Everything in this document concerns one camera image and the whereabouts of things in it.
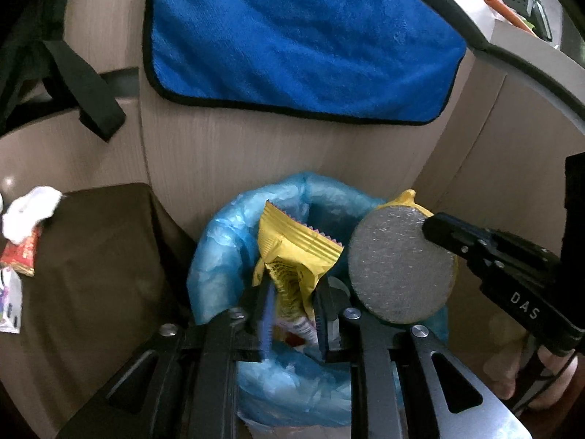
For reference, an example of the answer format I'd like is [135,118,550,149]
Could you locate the gold snack wrapper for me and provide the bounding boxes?
[255,201,344,345]

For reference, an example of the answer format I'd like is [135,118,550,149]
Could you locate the round silver scouring pad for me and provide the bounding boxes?
[348,189,458,324]

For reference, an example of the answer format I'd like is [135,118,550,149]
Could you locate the white tissue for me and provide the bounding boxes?
[2,186,64,245]

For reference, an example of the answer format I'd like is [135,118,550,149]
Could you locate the red gold snack bag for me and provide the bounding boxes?
[1,225,43,278]

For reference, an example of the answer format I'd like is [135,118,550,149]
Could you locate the blue lined trash bin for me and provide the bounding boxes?
[188,172,457,428]

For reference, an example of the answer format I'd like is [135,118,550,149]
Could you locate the white kitchen counter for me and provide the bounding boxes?
[378,0,585,138]

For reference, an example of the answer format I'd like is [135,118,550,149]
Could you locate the right hand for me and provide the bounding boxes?
[483,330,578,415]

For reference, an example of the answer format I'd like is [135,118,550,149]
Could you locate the orange carrot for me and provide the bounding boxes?
[483,0,535,36]

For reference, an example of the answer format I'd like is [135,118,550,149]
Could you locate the colourful small wrapper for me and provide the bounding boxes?
[0,267,23,334]

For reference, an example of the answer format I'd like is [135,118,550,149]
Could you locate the blue hanging towel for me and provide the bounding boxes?
[143,0,467,125]

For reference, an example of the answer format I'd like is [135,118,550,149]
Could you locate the black hanging utensil rack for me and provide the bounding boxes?
[503,0,552,43]

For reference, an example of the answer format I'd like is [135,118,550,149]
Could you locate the black hanging bag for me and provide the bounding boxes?
[1,0,126,142]

